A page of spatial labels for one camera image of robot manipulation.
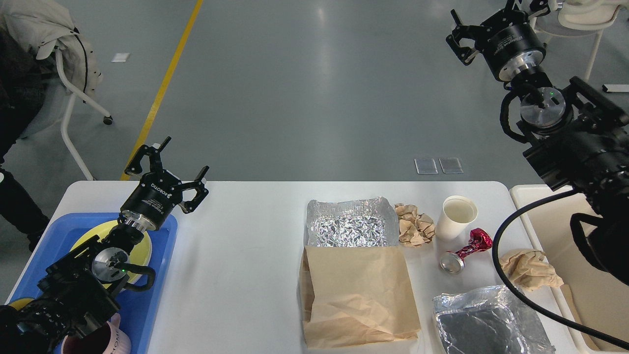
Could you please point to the white rolling chair right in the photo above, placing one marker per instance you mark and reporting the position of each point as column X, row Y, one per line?
column 579, row 18

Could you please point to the pink mug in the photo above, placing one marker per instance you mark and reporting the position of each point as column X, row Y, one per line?
column 109, row 339

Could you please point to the silver foil tray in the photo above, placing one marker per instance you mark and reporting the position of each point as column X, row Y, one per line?
column 354, row 223

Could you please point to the crumpled brown paper ball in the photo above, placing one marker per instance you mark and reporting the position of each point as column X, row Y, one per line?
column 415, row 229

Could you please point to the white chair left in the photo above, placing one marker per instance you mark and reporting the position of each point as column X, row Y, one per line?
column 77, row 104

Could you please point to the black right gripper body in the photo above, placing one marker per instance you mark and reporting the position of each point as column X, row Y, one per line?
column 509, row 48

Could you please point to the white paper cup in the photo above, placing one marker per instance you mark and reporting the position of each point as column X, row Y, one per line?
column 457, row 213

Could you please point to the beige plastic bin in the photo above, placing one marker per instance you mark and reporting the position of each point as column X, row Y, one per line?
column 589, row 296

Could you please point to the crushed red can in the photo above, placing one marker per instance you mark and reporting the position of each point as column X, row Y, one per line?
column 454, row 262

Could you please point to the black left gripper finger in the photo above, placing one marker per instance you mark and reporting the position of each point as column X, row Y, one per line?
column 198, row 184
column 156, row 169

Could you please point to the brown paper bag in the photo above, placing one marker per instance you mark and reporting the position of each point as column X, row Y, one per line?
column 353, row 296

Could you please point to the white jacket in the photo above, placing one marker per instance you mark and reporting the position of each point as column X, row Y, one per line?
column 41, row 26

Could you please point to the white floor bar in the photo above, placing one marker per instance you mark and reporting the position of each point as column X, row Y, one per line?
column 615, row 88

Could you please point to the crumpled brown paper wad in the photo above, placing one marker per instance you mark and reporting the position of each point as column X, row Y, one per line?
column 529, row 270

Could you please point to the yellow plastic plate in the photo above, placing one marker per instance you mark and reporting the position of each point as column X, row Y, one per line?
column 141, row 253

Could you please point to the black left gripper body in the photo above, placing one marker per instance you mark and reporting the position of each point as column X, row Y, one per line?
column 154, row 199

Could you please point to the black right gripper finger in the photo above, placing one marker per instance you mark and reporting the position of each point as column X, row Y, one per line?
column 476, row 33
column 532, row 8

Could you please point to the crumpled foil sheet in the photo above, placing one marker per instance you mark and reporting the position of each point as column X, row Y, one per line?
column 488, row 320

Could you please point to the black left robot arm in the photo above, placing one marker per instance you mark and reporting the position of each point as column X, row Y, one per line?
column 79, row 291

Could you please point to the blue plastic tray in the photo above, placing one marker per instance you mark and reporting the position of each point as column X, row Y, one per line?
column 138, row 309

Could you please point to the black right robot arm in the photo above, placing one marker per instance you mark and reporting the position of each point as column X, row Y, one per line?
column 577, row 137

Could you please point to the blue yellow mug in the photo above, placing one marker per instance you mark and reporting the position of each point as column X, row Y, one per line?
column 20, row 303

